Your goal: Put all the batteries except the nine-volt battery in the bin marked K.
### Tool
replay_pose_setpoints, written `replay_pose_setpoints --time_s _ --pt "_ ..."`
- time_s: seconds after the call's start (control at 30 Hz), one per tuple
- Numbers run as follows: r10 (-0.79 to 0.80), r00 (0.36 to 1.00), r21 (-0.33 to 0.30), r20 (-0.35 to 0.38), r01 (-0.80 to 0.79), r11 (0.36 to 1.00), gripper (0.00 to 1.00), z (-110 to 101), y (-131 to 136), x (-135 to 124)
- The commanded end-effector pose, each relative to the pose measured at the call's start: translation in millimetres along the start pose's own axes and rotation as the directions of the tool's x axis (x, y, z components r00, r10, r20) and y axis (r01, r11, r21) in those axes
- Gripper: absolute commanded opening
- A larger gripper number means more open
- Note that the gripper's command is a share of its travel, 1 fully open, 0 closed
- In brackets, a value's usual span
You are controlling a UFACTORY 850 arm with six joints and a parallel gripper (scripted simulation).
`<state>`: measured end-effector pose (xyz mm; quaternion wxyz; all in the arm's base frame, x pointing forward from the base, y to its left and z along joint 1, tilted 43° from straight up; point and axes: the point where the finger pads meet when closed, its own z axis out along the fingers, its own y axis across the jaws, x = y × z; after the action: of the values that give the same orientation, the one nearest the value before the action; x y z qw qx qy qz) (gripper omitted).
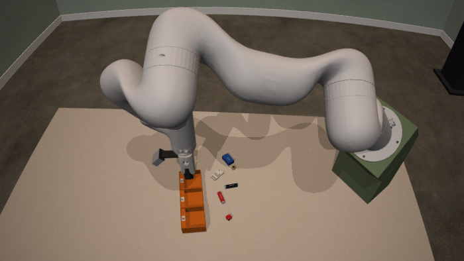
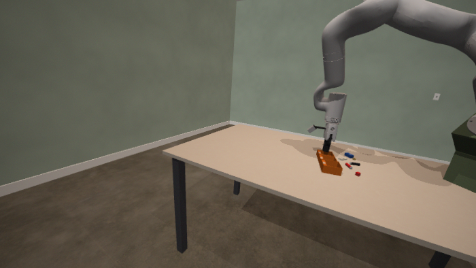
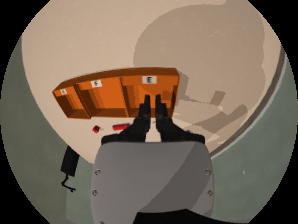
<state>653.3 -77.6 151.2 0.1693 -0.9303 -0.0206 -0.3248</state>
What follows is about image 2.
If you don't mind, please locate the orange rack of bins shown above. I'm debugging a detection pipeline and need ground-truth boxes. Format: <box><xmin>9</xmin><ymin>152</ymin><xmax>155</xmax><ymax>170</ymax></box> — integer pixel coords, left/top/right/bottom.
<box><xmin>316</xmin><ymin>150</ymin><xmax>343</xmax><ymax>176</ymax></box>

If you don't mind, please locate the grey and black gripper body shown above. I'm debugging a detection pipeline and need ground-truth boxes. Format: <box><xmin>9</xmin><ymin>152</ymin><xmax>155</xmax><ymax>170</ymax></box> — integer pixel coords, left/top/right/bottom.
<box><xmin>324</xmin><ymin>121</ymin><xmax>339</xmax><ymax>142</ymax></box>

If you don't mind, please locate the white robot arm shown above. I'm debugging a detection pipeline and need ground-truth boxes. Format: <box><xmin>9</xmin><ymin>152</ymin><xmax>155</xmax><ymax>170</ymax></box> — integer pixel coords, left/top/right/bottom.
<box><xmin>313</xmin><ymin>0</ymin><xmax>476</xmax><ymax>123</ymax></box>

